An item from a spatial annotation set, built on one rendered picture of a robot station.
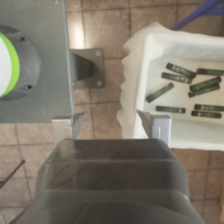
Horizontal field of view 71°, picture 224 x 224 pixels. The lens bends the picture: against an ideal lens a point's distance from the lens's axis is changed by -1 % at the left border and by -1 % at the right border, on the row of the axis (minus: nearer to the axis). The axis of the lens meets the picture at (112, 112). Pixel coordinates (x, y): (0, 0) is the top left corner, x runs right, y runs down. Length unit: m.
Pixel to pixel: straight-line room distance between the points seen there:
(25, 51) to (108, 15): 1.02
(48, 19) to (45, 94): 0.15
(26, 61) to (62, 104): 0.11
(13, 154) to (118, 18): 1.42
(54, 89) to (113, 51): 0.95
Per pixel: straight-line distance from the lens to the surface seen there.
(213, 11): 0.99
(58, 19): 0.37
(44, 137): 1.50
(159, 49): 0.62
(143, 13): 1.34
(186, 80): 0.86
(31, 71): 0.35
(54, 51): 0.36
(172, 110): 0.86
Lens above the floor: 1.26
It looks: 76 degrees down
